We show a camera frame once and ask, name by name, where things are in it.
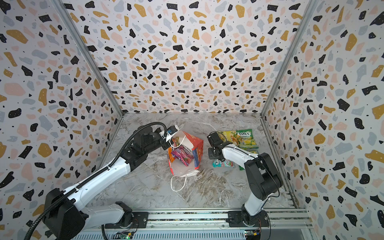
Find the left corrugated cable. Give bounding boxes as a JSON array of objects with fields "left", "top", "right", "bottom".
[{"left": 23, "top": 121, "right": 168, "bottom": 240}]

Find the left circuit board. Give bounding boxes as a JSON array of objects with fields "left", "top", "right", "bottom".
[{"left": 113, "top": 231, "right": 134, "bottom": 240}]

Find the green snack pack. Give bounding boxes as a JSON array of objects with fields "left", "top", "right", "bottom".
[{"left": 238, "top": 149, "right": 259, "bottom": 171}]

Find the right corner aluminium post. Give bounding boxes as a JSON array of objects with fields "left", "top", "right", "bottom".
[{"left": 260, "top": 0, "right": 318, "bottom": 118}]

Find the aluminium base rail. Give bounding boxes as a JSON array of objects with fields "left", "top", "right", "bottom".
[{"left": 74, "top": 209, "right": 317, "bottom": 240}]

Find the orange fruits candy bag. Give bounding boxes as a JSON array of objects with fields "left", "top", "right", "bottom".
[{"left": 171, "top": 136, "right": 185, "bottom": 149}]

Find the yellow snack bag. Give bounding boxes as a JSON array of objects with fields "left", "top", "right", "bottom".
[{"left": 218, "top": 131, "right": 239, "bottom": 145}]

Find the corner aluminium post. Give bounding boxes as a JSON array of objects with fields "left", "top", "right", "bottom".
[
  {"left": 51, "top": 0, "right": 124, "bottom": 118},
  {"left": 260, "top": 0, "right": 318, "bottom": 118}
]

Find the left corner aluminium post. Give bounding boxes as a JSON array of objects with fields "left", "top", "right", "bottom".
[{"left": 51, "top": 0, "right": 124, "bottom": 118}]

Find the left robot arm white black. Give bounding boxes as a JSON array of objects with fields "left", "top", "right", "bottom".
[{"left": 42, "top": 122, "right": 180, "bottom": 240}]

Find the red paper bag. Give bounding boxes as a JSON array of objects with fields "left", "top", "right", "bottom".
[{"left": 168, "top": 131, "right": 204, "bottom": 192}]

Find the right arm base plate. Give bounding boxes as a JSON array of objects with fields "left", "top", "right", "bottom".
[{"left": 226, "top": 210, "right": 270, "bottom": 228}]

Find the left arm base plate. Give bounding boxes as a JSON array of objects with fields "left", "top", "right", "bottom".
[{"left": 105, "top": 212, "right": 149, "bottom": 230}]

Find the teal mint candy bag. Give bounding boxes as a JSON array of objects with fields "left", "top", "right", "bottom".
[{"left": 213, "top": 160, "right": 236, "bottom": 168}]

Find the pink berries candy bag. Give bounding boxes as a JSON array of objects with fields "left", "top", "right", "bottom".
[{"left": 171, "top": 146, "right": 194, "bottom": 167}]

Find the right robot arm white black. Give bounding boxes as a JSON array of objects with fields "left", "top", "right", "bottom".
[{"left": 208, "top": 132, "right": 283, "bottom": 227}]

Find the right circuit board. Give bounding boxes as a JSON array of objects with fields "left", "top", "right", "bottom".
[{"left": 245, "top": 230, "right": 261, "bottom": 240}]

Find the green yellow candy bag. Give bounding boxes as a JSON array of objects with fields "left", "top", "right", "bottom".
[{"left": 234, "top": 129, "right": 259, "bottom": 151}]

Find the circuit board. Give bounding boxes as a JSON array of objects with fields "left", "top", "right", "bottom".
[
  {"left": 113, "top": 231, "right": 134, "bottom": 240},
  {"left": 245, "top": 230, "right": 261, "bottom": 240}
]

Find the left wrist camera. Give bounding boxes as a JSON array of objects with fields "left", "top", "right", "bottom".
[{"left": 160, "top": 125, "right": 180, "bottom": 142}]

